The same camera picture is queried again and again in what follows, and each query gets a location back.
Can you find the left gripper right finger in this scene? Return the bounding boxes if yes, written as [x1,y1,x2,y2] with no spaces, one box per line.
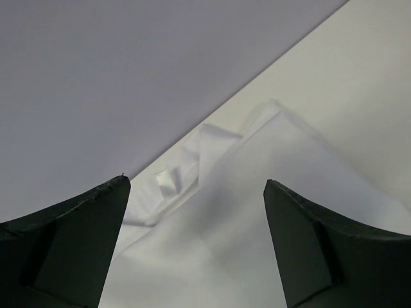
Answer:
[263,180,410,307]

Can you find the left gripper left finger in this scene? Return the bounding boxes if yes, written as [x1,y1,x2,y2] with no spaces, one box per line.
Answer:
[1,175,131,307]

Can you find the white long sleeve shirt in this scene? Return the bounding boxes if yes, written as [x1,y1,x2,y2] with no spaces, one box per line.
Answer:
[100,103,410,307]

